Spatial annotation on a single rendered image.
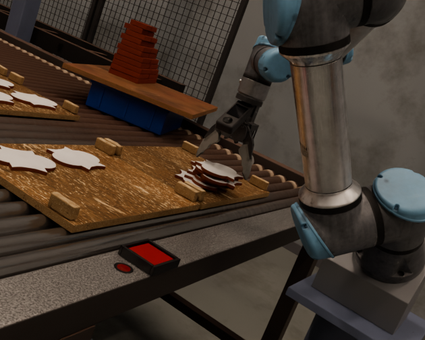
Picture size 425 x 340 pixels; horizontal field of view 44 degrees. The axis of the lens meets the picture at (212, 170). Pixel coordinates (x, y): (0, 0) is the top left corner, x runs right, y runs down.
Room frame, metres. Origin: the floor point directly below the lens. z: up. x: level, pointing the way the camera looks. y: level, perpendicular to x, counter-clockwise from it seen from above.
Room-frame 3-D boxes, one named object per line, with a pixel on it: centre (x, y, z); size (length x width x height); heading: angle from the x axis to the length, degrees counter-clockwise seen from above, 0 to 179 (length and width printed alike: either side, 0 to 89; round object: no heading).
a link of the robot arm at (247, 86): (1.34, -0.02, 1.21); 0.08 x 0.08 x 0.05
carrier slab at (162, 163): (1.43, 0.06, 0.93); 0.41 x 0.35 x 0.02; 154
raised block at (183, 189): (1.17, 0.04, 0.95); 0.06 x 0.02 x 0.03; 64
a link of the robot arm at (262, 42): (1.34, -0.02, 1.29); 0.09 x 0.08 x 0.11; 12
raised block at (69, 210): (0.82, 0.21, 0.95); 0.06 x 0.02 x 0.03; 64
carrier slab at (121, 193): (1.06, 0.24, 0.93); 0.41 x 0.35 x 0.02; 154
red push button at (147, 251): (0.81, 0.05, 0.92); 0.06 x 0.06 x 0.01; 63
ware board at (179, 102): (2.04, 0.35, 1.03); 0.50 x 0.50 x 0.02; 84
